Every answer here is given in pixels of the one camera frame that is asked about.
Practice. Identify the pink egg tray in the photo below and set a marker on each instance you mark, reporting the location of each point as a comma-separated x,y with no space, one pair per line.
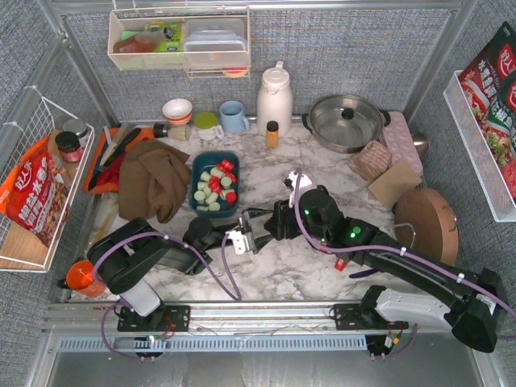
396,137

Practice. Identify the white mesh basket right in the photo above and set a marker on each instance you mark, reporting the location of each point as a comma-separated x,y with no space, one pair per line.
495,190

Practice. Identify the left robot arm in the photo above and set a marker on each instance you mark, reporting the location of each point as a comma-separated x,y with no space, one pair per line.
122,259

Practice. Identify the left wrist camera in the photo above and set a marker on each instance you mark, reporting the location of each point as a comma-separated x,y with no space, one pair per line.
242,237

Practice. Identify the red coffee capsule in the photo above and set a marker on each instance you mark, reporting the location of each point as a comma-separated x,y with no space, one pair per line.
214,184

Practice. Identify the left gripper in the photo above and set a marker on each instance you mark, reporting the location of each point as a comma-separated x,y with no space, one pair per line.
222,229

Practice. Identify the orange spice bottle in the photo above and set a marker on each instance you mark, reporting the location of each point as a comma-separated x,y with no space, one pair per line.
272,134

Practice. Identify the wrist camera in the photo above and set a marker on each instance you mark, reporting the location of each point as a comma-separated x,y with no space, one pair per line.
242,237
304,182

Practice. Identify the cream wall shelf basket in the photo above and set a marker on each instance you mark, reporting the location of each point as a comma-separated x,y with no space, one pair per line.
130,47

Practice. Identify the orange mug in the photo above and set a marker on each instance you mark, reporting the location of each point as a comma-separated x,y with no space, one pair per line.
80,278

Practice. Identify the teal storage basket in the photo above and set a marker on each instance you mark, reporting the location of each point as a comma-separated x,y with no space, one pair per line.
202,199

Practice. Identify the white wire basket left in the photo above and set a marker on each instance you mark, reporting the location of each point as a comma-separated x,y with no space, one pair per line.
21,251

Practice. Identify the silver lidded jar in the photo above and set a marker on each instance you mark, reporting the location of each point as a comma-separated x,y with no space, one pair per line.
79,128

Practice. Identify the red snack bag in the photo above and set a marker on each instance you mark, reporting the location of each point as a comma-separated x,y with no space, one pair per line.
32,197

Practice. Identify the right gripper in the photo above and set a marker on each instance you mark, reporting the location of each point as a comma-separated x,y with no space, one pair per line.
276,220

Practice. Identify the clear plastic containers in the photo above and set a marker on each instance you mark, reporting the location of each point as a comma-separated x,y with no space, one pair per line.
215,43

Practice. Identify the brown cloth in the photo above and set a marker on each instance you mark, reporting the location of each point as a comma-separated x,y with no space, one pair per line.
153,181

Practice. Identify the purple spoon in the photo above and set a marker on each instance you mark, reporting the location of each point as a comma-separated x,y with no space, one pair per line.
363,274

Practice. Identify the steel pot with lid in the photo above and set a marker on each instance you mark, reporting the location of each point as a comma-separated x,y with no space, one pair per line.
345,123

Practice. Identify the white orange bowl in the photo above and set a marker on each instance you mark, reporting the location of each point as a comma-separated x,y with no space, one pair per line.
178,111

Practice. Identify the round wooden board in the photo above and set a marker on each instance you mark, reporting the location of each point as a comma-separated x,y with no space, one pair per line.
424,222

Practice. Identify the brown paper square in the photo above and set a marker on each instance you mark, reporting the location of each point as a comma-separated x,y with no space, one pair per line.
393,183

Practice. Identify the striped pink cloth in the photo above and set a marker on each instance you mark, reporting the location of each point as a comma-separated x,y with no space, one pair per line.
372,161

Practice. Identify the white thermos jug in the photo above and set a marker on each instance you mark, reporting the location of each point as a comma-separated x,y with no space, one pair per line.
275,99

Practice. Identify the orange tray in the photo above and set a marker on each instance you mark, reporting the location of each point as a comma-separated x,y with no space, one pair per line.
106,136

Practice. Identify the green capsule in basket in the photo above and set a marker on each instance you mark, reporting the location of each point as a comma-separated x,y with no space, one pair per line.
205,176

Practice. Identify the green lid cup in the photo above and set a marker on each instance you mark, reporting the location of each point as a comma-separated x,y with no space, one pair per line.
207,126

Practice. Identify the green packaged bottle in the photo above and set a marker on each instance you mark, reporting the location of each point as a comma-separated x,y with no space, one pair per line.
172,33

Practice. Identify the silver ladle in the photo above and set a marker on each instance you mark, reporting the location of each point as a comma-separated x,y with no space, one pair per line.
421,143

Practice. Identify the red capsule in basket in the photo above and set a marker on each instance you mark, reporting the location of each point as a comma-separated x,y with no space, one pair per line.
231,197

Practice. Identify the white handled knife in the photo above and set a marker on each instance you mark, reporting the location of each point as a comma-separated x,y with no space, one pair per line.
113,144

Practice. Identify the red cloth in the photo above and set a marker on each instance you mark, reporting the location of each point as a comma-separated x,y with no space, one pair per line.
109,180

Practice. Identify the blue mug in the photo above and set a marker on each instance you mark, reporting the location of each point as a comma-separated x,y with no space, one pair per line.
232,117

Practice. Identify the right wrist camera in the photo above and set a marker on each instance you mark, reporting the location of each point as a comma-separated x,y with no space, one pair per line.
304,182

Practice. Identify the pepper grinder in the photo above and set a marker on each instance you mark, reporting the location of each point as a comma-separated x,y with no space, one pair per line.
166,130

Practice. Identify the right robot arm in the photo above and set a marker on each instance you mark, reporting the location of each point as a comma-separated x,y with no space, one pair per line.
471,305

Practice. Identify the red capsule right middle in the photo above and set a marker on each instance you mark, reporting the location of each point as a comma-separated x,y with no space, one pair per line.
340,265

